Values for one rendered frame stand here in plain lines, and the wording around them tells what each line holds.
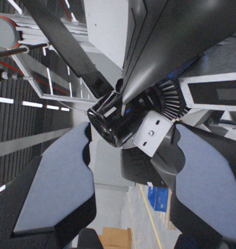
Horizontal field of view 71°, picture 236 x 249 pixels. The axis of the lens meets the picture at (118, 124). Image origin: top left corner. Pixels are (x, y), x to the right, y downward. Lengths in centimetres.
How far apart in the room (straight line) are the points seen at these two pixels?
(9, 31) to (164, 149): 106
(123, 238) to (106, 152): 357
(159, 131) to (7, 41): 103
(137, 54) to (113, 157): 733
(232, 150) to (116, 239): 811
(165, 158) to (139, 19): 26
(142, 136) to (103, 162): 720
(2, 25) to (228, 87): 112
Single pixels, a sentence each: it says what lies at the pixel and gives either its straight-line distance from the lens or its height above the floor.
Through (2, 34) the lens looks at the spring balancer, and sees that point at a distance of 122.
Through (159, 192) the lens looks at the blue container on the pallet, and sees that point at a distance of 322.
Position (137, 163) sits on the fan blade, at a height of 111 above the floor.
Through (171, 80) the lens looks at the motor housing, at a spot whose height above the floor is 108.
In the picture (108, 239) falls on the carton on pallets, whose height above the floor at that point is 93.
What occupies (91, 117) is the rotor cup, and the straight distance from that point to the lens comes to 42.
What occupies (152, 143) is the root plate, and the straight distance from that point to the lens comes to 37.
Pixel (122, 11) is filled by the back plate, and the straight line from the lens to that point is 60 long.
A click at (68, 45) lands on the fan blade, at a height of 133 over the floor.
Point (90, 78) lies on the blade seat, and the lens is 41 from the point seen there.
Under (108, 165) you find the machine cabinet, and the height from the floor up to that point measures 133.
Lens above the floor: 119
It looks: level
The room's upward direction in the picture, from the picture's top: 83 degrees counter-clockwise
